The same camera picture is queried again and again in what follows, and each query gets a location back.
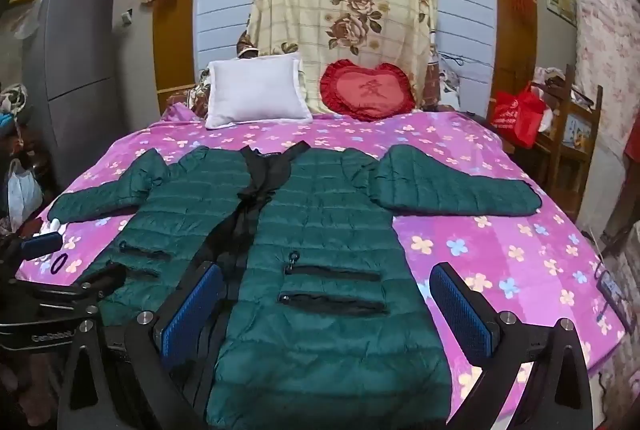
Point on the pink floral hanging cloth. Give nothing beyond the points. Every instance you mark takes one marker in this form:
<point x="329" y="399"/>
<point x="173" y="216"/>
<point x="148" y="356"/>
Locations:
<point x="605" y="60"/>

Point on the wall switch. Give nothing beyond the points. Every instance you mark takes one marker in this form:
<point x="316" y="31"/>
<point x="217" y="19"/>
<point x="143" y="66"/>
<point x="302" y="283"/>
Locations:
<point x="127" y="18"/>

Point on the brown floral quilt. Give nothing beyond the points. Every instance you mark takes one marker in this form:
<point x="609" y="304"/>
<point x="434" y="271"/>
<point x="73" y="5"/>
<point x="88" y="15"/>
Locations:
<point x="197" y="90"/>

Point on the green puffer jacket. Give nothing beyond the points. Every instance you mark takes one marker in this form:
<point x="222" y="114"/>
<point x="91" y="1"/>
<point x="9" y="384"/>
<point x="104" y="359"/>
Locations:
<point x="325" y="235"/>

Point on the dark rectangular device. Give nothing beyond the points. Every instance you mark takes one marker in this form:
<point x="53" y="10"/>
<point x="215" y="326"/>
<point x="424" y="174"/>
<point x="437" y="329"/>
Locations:
<point x="612" y="292"/>

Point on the pink floral bed sheet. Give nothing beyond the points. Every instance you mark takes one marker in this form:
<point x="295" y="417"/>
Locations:
<point x="500" y="250"/>

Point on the red heart cushion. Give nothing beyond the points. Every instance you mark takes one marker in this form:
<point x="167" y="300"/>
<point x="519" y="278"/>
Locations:
<point x="367" y="90"/>

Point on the red shopping bag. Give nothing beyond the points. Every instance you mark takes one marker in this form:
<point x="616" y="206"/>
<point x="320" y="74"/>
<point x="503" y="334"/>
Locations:
<point x="515" y="115"/>

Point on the framed wall picture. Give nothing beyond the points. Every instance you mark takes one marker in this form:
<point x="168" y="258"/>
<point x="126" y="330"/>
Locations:
<point x="560" y="2"/>

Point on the wooden shelf rack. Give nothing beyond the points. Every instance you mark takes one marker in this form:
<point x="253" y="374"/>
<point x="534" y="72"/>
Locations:
<point x="590" y="135"/>

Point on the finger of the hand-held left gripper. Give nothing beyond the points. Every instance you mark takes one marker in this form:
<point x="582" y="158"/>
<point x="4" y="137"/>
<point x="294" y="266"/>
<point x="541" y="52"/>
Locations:
<point x="42" y="246"/>
<point x="102" y="280"/>

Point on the white pillow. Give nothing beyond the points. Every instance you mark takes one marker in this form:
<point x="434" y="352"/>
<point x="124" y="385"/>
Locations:
<point x="255" y="90"/>

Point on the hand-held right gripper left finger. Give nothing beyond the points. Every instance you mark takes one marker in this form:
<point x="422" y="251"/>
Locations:
<point x="192" y="316"/>

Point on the white plastic bag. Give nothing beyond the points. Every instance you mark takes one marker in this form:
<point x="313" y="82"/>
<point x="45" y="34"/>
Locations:
<point x="22" y="195"/>

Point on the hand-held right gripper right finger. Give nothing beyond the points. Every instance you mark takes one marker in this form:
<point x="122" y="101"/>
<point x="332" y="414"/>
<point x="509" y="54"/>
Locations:
<point x="460" y="316"/>

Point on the grey refrigerator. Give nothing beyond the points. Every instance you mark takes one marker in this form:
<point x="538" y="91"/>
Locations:
<point x="70" y="60"/>

